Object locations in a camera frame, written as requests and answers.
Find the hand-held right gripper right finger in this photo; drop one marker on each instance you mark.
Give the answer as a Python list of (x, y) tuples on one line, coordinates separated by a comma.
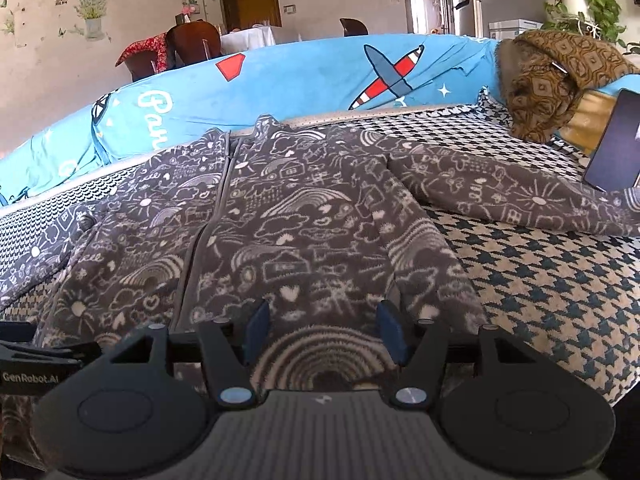
[(390, 332)]

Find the red patterned cloth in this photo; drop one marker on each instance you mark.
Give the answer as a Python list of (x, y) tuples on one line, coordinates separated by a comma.
[(145, 45)]

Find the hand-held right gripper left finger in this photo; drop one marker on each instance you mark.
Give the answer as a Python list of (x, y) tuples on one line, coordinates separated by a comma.
[(257, 330)]

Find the dark tablet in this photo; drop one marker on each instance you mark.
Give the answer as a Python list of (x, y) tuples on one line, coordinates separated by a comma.
[(615, 145)]

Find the tan pillow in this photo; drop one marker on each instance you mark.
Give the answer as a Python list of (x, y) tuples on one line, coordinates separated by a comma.
[(587, 120)]

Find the brown patterned blanket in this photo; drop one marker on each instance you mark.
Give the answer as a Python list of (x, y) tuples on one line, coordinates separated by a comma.
[(545, 80)]

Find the white chest freezer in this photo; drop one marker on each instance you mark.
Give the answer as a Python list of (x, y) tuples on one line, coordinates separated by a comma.
[(515, 29)]

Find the grey doodle-print fleece jacket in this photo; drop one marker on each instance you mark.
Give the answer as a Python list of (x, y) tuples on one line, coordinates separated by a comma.
[(300, 220)]

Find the table with white tablecloth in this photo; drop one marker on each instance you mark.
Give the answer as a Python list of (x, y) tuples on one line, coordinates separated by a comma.
[(247, 37)]

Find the houndstooth sofa seat cushion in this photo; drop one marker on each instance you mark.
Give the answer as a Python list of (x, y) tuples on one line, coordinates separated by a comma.
[(550, 285)]

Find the large potted plant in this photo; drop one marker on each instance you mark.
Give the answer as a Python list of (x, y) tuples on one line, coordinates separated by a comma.
[(582, 0)]

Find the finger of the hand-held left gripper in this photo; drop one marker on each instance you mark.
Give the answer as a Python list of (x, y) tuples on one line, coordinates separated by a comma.
[(50, 350), (17, 332)]

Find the blue printed sofa cover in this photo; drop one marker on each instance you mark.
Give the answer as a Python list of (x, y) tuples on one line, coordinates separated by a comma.
[(300, 80)]

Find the small potted plant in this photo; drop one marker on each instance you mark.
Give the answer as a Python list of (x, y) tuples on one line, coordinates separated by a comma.
[(632, 47)]

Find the dark wooden chair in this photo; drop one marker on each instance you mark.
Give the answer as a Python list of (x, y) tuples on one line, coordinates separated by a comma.
[(354, 26), (192, 42), (142, 65)]

